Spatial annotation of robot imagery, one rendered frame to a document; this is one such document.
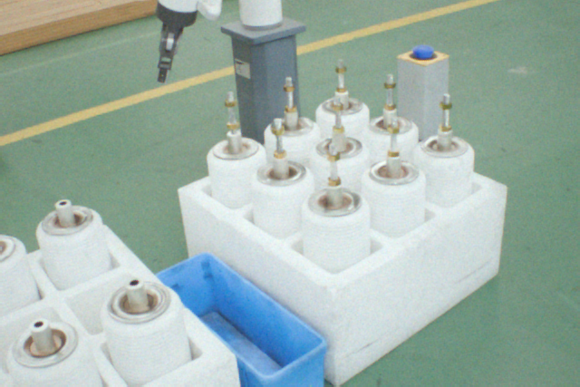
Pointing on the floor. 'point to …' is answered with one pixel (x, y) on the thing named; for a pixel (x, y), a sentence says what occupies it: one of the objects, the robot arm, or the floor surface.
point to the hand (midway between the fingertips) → (163, 67)
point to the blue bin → (248, 324)
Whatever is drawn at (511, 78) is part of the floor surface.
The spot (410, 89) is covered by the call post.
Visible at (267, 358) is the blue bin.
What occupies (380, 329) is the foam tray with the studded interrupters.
